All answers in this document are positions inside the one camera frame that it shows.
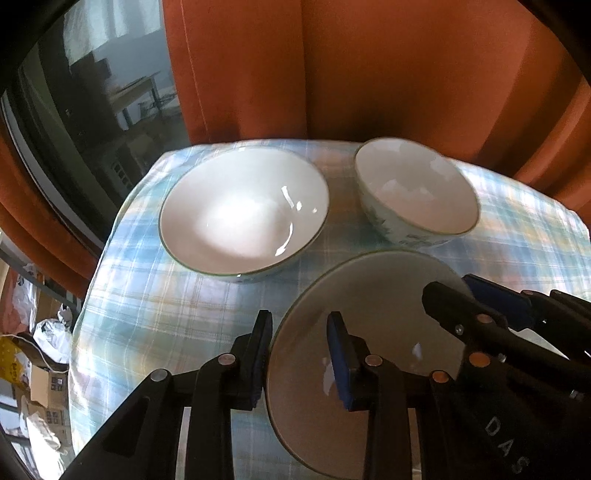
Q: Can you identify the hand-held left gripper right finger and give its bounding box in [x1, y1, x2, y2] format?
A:
[325, 311, 462, 480]

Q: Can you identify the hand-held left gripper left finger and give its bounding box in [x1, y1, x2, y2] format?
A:
[62, 310, 273, 480]

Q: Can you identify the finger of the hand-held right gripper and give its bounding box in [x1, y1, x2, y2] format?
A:
[422, 280, 568, 365]
[462, 274, 591, 356]

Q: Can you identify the white floral ceramic bowl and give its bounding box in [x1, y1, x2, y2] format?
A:
[265, 249, 474, 478]
[158, 148, 331, 283]
[354, 137, 481, 247]

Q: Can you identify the blue plaid tablecloth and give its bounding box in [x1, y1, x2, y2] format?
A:
[69, 138, 591, 480]

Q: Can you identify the white plastic bag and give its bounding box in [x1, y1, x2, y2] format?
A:
[32, 318, 75, 365]

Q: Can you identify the cardboard box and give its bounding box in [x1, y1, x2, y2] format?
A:
[28, 367, 70, 411]

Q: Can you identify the yellow packet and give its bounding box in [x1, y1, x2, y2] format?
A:
[0, 337, 33, 379]

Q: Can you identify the orange curtain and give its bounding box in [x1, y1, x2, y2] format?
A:
[0, 124, 102, 287]
[159, 0, 591, 217]

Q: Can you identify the dark glass window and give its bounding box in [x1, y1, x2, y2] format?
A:
[0, 0, 192, 222]

